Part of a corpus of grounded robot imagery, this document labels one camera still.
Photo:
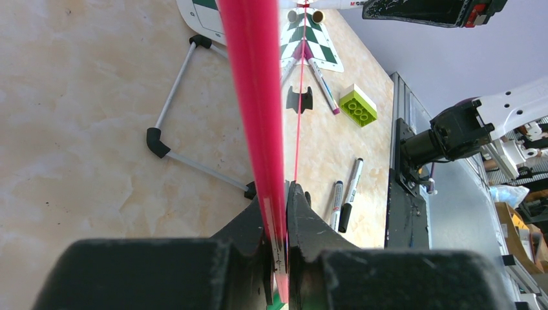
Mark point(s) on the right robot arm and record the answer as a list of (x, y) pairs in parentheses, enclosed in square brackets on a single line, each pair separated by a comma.
[(459, 131)]

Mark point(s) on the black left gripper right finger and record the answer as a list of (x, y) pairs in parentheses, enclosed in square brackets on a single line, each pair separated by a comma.
[(326, 271)]

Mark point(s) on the black-capped marker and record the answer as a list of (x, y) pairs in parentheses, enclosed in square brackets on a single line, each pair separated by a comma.
[(352, 189)]

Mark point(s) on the pink-framed whiteboard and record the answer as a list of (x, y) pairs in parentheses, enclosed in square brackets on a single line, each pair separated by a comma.
[(252, 35)]

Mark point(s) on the red marker pen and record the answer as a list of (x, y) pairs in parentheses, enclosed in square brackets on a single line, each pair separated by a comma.
[(331, 4)]

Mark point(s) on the wooden chess piece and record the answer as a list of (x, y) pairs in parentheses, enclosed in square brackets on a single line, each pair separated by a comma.
[(318, 17)]

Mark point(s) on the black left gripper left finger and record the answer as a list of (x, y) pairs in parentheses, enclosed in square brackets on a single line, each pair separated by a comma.
[(229, 270)]

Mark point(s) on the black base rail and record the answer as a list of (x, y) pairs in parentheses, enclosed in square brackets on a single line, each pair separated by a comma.
[(407, 208)]

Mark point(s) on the green-capped marker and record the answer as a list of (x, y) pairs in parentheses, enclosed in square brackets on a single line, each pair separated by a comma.
[(277, 303)]

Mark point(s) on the grey whiteboard stand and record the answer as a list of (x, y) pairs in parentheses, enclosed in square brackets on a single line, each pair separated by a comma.
[(200, 124)]

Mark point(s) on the green white chessboard mat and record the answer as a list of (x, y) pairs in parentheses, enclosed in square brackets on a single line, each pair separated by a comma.
[(204, 18)]

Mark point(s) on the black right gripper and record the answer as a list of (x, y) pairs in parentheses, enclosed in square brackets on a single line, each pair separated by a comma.
[(441, 13)]

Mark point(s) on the lime green toy brick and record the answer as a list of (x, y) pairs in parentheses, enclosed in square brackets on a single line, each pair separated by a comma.
[(357, 106)]

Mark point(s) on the blue-capped marker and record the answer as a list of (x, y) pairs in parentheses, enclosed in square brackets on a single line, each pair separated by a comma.
[(337, 203)]

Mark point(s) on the purple-capped marker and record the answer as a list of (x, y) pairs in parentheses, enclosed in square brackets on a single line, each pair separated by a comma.
[(320, 80)]

